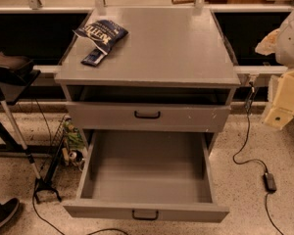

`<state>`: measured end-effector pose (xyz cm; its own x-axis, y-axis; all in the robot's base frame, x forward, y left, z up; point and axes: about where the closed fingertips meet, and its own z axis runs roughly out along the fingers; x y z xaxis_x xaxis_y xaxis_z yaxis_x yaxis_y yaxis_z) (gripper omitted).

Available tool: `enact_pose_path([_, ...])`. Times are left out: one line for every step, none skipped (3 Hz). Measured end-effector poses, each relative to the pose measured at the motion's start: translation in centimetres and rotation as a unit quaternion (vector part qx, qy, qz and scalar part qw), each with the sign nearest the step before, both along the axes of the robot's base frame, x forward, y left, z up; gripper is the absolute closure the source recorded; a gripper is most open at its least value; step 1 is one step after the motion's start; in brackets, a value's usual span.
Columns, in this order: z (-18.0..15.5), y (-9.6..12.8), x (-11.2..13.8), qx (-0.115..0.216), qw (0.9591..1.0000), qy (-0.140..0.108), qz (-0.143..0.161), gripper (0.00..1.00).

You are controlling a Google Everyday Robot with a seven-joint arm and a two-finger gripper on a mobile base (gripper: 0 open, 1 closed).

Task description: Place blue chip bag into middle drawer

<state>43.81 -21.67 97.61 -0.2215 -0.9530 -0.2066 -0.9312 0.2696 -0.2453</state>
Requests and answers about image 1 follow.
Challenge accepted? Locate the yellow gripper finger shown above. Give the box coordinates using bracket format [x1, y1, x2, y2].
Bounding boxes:
[264, 70, 294, 130]
[255, 28, 279, 56]

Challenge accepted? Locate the small dark blue snack packet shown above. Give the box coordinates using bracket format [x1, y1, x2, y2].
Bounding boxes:
[81, 48, 106, 67]

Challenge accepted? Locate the silver black grabber stick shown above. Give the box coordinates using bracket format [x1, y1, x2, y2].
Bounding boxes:
[0, 100, 62, 202]

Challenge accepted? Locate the grey open bottom drawer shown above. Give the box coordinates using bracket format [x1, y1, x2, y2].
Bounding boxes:
[64, 130, 229, 222]

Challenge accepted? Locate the black middle drawer handle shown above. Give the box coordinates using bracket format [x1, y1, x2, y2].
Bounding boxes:
[134, 111, 161, 119]

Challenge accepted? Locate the wire basket with items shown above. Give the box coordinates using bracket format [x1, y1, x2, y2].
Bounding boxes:
[59, 115, 87, 171]

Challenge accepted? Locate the black drawer handle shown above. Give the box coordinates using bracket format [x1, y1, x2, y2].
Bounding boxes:
[131, 210, 159, 221]
[134, 111, 161, 119]

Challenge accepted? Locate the grey drawer cabinet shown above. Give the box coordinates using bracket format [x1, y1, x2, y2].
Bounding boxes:
[56, 7, 240, 146]

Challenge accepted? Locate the wooden stick on shelf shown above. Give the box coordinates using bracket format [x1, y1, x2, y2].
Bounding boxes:
[171, 0, 210, 5]

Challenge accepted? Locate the black power cable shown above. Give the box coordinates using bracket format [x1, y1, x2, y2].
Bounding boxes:
[232, 80, 285, 235]

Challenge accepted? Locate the black floor cable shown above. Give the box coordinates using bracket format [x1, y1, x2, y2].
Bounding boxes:
[31, 193, 130, 235]

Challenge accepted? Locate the grey middle drawer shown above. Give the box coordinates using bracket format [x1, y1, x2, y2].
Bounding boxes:
[67, 102, 230, 133]

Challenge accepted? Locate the black bottom drawer handle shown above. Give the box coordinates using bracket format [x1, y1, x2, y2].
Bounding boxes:
[131, 210, 159, 221]

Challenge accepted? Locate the blue chip bag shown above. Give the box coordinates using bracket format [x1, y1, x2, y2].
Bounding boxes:
[74, 20, 128, 55]

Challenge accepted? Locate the black power adapter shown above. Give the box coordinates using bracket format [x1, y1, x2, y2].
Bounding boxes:
[264, 172, 277, 192]

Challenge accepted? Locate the black shoe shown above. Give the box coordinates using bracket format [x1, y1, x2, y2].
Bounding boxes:
[0, 198, 20, 228]

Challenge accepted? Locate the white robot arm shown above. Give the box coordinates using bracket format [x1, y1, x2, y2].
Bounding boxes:
[255, 9, 294, 130]

